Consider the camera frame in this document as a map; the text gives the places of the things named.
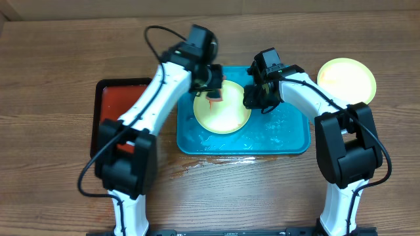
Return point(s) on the black tray with red liquid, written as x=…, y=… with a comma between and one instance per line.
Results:
x=114, y=97

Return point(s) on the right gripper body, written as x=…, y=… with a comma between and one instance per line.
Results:
x=260, y=100

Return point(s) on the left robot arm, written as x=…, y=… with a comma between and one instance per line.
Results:
x=127, y=156

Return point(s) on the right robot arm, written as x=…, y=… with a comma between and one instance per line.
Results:
x=347, y=147

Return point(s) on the teal plastic tray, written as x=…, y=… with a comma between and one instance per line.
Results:
x=285, y=130

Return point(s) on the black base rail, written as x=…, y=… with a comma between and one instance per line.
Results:
x=291, y=231

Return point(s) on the yellow-green plate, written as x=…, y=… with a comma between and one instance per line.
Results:
x=348, y=80
x=224, y=115

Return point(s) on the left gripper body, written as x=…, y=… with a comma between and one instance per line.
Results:
x=208, y=79

